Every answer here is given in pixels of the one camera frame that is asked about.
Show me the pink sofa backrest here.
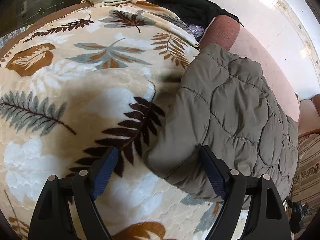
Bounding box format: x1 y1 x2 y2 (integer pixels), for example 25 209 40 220
297 99 320 137

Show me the wooden door with glass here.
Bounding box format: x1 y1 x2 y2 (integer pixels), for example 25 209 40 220
0 0 97 38

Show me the pink sofa bolster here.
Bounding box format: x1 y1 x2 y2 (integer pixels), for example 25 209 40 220
199 12 300 128

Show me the olive quilted hooded jacket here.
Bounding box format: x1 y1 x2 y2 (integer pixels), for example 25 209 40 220
142 42 299 209

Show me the clear plastic packet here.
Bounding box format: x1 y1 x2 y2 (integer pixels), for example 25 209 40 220
187 23 207 40

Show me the black garment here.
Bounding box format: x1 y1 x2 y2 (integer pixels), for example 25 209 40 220
142 0 244 28

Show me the striped sofa cushion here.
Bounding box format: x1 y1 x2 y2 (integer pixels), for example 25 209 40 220
291 133 320 220

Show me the leaf print blanket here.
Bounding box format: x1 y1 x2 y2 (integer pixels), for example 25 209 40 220
0 0 250 240

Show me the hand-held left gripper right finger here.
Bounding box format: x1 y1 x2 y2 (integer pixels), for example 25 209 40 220
199 145 292 240

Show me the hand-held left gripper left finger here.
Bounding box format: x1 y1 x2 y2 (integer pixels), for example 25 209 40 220
28 146 119 240

